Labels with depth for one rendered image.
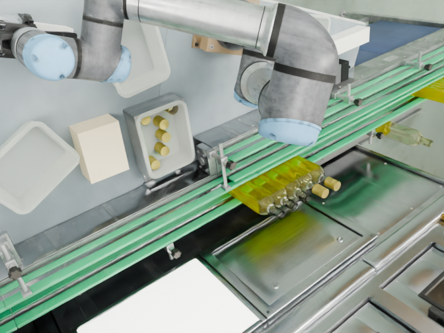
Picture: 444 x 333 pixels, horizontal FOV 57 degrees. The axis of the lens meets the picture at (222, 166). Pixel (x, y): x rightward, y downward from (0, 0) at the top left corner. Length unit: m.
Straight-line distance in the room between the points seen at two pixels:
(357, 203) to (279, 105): 0.91
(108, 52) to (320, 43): 0.39
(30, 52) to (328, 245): 1.00
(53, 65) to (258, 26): 0.36
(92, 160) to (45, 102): 0.20
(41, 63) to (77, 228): 0.65
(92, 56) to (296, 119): 0.39
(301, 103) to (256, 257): 0.69
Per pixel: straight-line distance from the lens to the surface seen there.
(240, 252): 1.35
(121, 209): 1.32
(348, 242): 1.38
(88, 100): 1.24
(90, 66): 0.82
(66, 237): 1.29
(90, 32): 0.83
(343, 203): 1.60
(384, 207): 1.60
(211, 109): 1.46
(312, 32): 0.76
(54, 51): 0.77
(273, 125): 0.76
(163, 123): 1.29
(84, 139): 1.19
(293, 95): 0.75
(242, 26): 0.76
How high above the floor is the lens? 1.88
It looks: 46 degrees down
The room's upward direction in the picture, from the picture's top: 122 degrees clockwise
